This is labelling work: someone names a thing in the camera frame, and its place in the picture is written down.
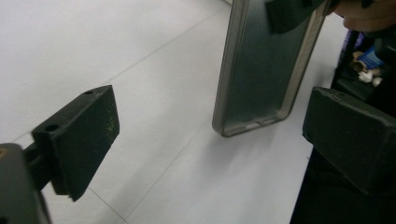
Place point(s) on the blue wrapper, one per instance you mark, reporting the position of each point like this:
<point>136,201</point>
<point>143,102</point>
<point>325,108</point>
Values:
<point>370,57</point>

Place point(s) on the white table cover sheet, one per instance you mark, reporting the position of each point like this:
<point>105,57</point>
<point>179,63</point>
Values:
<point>124,46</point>

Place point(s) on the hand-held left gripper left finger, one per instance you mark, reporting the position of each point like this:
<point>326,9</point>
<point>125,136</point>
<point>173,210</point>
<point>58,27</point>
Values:
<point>84,140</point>

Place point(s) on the white crumpled paper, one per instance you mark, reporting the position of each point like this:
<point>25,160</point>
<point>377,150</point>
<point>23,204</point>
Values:
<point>367,77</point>

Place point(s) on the grey phone case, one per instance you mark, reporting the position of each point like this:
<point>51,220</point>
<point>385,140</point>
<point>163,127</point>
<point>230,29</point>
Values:
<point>264,81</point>

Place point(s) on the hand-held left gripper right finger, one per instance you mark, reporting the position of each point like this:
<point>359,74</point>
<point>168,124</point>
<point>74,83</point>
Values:
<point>351,143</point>

